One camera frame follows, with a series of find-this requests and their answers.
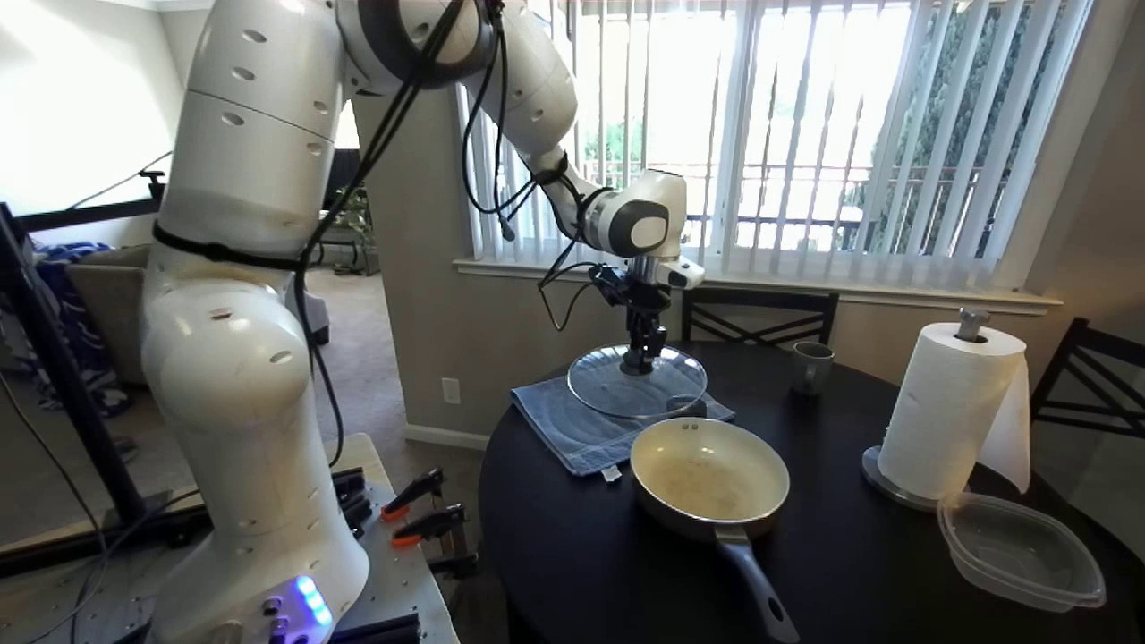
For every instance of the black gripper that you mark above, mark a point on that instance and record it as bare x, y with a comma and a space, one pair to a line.
644, 312

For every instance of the clear glass lid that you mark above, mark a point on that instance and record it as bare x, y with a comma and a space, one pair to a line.
635, 386

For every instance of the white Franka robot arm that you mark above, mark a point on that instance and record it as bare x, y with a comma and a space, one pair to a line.
238, 395

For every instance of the gray pan with cream interior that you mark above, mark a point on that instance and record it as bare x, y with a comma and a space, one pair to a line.
709, 472

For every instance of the blue-gray dish towel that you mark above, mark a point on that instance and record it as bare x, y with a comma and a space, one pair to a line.
560, 438

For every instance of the gray mug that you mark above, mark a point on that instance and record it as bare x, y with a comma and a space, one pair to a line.
815, 365

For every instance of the black orange-tipped clamp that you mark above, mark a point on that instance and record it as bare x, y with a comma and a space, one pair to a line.
431, 525
417, 489

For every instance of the white vertical window blinds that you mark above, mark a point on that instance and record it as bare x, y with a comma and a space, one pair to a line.
825, 129

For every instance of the white paper towel roll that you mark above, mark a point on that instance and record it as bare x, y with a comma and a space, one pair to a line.
950, 411

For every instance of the metal paper towel holder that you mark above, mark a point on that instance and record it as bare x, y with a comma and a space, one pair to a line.
970, 322

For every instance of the gray robot mounting platform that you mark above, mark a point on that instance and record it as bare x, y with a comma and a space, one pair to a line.
413, 583

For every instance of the black adapter block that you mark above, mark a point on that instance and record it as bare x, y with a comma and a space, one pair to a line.
349, 497

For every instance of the clear plastic container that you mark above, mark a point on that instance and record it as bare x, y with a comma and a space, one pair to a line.
1020, 552

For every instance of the black tripod stand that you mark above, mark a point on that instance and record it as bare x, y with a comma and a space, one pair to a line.
58, 371

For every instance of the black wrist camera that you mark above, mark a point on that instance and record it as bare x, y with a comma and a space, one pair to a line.
610, 279

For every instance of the white wall outlet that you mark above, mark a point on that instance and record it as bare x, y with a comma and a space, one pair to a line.
452, 391

